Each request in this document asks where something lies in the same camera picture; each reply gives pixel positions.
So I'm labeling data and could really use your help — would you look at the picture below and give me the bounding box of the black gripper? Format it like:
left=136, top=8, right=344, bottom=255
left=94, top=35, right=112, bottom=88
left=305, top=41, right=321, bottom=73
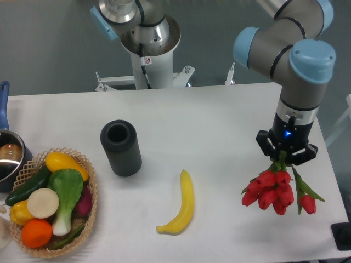
left=256, top=113, right=318, bottom=165

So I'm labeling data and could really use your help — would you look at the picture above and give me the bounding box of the red tulip bouquet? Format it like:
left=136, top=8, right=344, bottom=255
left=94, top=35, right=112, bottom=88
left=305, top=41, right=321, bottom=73
left=241, top=151, right=325, bottom=215

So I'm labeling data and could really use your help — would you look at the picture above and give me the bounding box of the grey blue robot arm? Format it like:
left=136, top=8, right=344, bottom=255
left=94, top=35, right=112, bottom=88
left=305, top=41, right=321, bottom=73
left=233, top=0, right=336, bottom=165

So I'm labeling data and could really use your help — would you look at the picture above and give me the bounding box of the silver robot base column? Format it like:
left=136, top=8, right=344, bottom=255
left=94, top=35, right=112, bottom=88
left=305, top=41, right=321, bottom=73
left=90, top=0, right=181, bottom=89

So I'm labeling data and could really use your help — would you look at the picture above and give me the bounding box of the dark grey ribbed vase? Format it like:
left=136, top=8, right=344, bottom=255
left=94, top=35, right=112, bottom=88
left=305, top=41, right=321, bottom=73
left=100, top=119, right=142, bottom=177

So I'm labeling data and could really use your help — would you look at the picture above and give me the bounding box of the black device at edge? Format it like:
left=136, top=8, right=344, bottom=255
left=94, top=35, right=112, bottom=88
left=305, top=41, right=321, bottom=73
left=331, top=222, right=350, bottom=251

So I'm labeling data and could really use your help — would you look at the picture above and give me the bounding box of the yellow banana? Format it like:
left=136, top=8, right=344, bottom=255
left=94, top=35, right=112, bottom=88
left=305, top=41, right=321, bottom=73
left=156, top=169, right=195, bottom=235

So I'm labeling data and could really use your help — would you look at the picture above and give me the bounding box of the purple sweet potato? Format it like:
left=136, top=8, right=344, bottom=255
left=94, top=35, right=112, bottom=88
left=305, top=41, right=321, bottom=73
left=75, top=185, right=93, bottom=216

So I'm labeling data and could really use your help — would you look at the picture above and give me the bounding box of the green bok choy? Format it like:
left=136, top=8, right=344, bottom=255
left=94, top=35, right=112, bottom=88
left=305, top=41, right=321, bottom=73
left=48, top=169, right=83, bottom=236

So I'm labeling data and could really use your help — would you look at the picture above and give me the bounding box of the yellow squash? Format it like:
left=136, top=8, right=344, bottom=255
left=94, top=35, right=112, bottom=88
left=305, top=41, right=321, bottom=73
left=45, top=152, right=89, bottom=182

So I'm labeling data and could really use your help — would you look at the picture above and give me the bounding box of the green chili pepper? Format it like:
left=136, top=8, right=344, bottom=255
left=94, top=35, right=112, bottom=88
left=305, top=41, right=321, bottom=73
left=49, top=225, right=85, bottom=250

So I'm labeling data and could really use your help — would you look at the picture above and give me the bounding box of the woven wicker basket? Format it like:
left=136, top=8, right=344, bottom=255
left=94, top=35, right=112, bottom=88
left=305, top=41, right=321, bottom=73
left=10, top=148, right=98, bottom=259

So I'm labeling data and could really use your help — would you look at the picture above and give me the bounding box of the green cucumber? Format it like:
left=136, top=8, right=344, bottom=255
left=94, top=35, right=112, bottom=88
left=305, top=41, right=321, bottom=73
left=5, top=165, right=52, bottom=207

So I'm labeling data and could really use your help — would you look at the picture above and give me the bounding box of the white round radish slice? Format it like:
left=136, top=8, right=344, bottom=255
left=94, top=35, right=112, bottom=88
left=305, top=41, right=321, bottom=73
left=27, top=188, right=59, bottom=219

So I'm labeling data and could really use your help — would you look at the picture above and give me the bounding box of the orange fruit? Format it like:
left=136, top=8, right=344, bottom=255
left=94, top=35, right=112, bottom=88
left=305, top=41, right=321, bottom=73
left=21, top=219, right=52, bottom=248

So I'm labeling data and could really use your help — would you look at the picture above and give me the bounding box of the yellow bell pepper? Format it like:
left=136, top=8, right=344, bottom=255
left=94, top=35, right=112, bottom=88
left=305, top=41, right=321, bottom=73
left=10, top=200, right=34, bottom=226

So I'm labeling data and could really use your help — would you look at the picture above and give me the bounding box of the white metal mounting frame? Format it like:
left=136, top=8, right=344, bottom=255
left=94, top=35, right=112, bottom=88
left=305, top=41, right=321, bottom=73
left=95, top=62, right=236, bottom=92

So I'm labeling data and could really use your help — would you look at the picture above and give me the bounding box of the blue handled saucepan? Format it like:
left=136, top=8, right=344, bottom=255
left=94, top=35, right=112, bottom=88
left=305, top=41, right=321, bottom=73
left=1, top=81, right=32, bottom=193

